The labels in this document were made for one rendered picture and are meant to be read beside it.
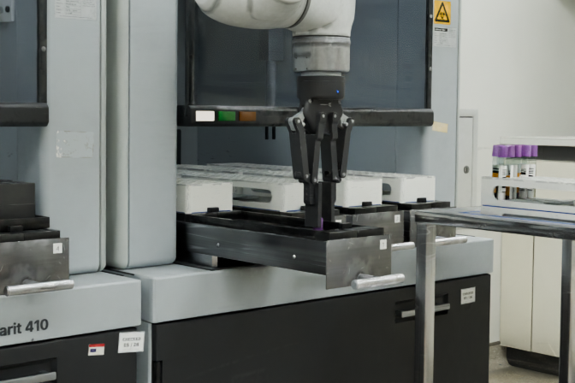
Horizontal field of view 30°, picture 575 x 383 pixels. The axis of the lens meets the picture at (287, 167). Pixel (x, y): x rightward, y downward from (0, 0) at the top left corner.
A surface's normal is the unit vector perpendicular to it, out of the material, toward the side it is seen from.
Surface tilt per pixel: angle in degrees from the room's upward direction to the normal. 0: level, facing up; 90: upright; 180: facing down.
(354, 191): 90
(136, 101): 90
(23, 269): 90
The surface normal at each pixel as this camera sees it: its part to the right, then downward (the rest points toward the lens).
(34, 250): 0.67, 0.04
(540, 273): -0.75, 0.03
